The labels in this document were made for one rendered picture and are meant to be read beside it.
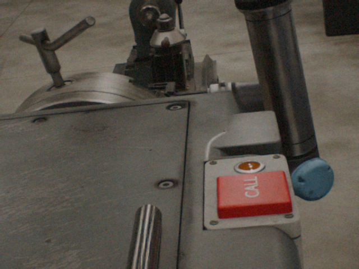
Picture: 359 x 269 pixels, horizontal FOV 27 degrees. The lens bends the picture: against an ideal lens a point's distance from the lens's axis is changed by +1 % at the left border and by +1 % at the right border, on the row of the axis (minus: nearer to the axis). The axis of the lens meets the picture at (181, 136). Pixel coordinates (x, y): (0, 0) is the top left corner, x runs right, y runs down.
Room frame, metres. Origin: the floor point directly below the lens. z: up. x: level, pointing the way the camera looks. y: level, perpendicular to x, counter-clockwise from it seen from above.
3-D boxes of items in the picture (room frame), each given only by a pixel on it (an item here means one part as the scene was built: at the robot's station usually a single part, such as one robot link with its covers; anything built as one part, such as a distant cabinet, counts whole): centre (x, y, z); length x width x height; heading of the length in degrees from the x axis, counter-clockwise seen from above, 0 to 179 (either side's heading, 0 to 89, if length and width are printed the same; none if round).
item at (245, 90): (1.31, -0.16, 1.07); 0.11 x 0.08 x 0.09; 85
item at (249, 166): (0.63, -0.06, 1.26); 0.02 x 0.02 x 0.01
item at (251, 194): (0.57, -0.05, 1.26); 0.06 x 0.06 x 0.02; 85
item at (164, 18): (1.64, 0.00, 1.17); 0.04 x 0.04 x 0.03
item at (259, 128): (0.74, -0.06, 1.24); 0.09 x 0.08 x 0.03; 175
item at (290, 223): (0.59, -0.05, 1.23); 0.13 x 0.08 x 0.05; 175
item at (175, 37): (1.64, 0.00, 1.13); 0.08 x 0.08 x 0.03
